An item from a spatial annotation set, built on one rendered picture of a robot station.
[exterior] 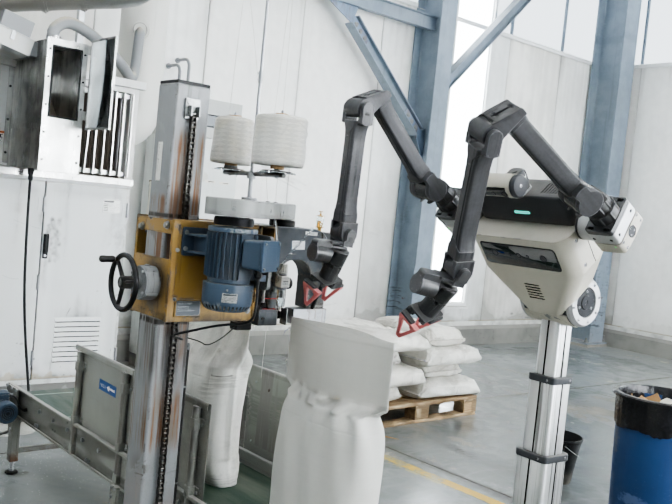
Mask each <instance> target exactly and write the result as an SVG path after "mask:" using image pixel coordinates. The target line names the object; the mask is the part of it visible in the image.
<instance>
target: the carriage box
mask: <svg viewBox="0 0 672 504"><path fill-rule="evenodd" d="M209 225H218V224H214V219H201V218H199V221H196V220H183V219H173V220H169V219H162V218H155V217H149V216H148V214H138V215H137V226H136V238H135V249H134V260H135V262H136V265H137V266H139V265H145V264H149V265H152V266H155V267H157V268H158V270H159V272H160V276H161V288H160V292H159V294H158V296H157V297H156V298H155V299H153V300H138V299H136V300H135V302H134V304H133V306H132V307H131V309H130V311H137V312H140V313H143V314H146V315H149V316H152V317H155V318H158V319H160V320H164V322H209V321H248V320H250V319H251V318H252V316H253V313H254V307H255V299H256V288H253V296H252V304H251V307H250V308H249V309H248V310H247V311H246V312H242V313H226V312H217V311H212V310H209V309H206V308H205V307H204V306H203V303H202V300H201V298H202V284H203V280H205V279H207V276H206V275H204V274H203V272H204V261H205V256H184V255H181V242H182V231H183V227H196V228H208V226H209ZM251 229H257V230H258V234H259V235H262V230H263V226H262V225H255V224H254V227H253V228H251ZM147 230H151V231H157V232H163V233H168V234H171V242H170V253H169V259H165V258H160V257H155V256H151V255H146V254H145V248H146V236H147ZM177 301H201V302H200V314H199V315H194V316H176V303H177Z"/></svg>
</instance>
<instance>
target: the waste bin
mask: <svg viewBox="0 0 672 504"><path fill-rule="evenodd" d="M613 393H614V394H616V397H615V409H614V421H615V429H614V441H613V453H612V464H611V476H610V488H609V500H608V504H672V404H668V403H662V402H656V401H651V400H646V399H642V398H638V397H640V396H643V397H645V398H646V397H648V396H651V395H654V394H656V393H658V395H659V397H660V399H661V400H663V399H665V398H669V399H671V400H672V388H669V387H662V386H655V385H646V384H620V385H616V386H615V387H613ZM631 394H632V395H633V396H632V395H631Z"/></svg>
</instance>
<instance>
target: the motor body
mask: <svg viewBox="0 0 672 504"><path fill-rule="evenodd" d="M208 230H210V231H207V239H206V250H205V261H204V272H203V274H204V275H206V276H207V279H205V280H203V284H202V298H201V300H202V303H203V306H204V307H205V308H206V309H209V310H212V311H217V312H226V313H242V312H246V311H247V310H248V309H249V308H250V307H251V304H252V296H253V288H254V285H253V284H252V283H250V277H251V274H254V273H255V272H254V270H249V269H243V268H242V264H241V261H242V251H243V243H244V241H245V240H258V236H257V234H258V230H257V229H251V228H242V227H237V228H234V227H230V226H220V225H209V226H208Z"/></svg>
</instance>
